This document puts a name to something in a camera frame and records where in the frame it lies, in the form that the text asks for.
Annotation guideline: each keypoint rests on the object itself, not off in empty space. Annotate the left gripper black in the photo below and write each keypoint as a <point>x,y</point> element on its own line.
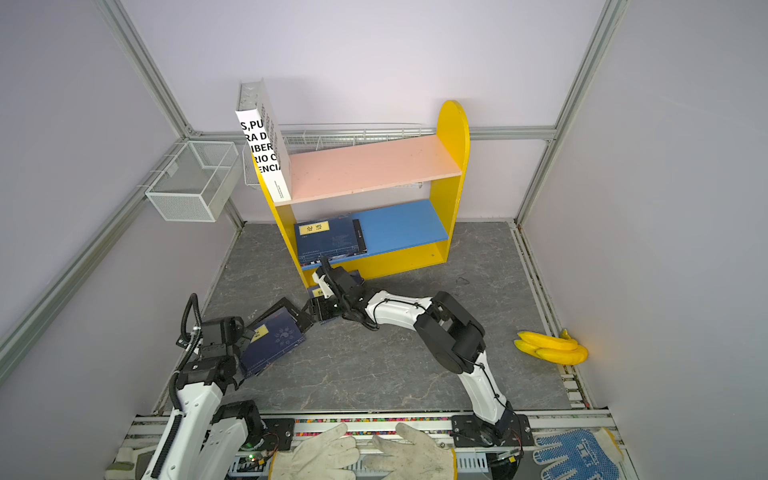
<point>242,341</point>

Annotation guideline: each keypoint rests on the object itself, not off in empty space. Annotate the blue bottom book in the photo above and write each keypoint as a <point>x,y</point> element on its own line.
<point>334,238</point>

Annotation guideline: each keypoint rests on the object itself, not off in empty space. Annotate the white book black lettering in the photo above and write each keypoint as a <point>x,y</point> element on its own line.
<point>261,129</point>

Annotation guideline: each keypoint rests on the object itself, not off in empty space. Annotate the black folder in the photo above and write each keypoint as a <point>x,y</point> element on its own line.
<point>302,317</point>

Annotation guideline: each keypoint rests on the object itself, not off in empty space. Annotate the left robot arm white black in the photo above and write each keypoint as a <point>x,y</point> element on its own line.
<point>203,435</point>

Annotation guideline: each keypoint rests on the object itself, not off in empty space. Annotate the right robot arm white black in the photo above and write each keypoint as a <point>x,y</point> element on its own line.
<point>450,333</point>

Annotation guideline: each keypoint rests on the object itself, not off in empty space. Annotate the dark blue book left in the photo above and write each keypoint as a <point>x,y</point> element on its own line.
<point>273,338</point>

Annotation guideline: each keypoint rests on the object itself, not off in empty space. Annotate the yellow shelf pink blue boards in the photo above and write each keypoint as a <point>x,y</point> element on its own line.
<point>399,238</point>

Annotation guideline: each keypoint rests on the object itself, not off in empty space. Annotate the white work glove centre left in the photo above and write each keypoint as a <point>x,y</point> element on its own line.
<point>324,456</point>

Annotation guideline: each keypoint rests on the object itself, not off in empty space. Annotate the white work glove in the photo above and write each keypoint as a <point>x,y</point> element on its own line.
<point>420,457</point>
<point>324,456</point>

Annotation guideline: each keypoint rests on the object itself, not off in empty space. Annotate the white glove far left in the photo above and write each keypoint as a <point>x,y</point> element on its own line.
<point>130,464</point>

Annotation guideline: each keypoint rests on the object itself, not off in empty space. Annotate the white mesh basket left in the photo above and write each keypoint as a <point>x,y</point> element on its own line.
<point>197,182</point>

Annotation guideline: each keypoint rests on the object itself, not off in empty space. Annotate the white work glove centre right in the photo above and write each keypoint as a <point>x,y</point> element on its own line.
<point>420,457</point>

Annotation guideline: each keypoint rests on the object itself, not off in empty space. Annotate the yellow bananas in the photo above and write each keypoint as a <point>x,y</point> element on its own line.
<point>562,350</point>

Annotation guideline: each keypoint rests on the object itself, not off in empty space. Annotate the blue dotted glove right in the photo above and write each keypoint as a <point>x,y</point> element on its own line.
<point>579,454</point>

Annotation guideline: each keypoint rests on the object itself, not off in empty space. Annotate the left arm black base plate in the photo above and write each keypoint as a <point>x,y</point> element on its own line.
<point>272,434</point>

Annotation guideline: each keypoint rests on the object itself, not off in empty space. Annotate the white wire rack rear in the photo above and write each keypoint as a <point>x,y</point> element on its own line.
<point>310,139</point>

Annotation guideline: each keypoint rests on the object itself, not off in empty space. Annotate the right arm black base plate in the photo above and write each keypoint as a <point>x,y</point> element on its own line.
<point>512,430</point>

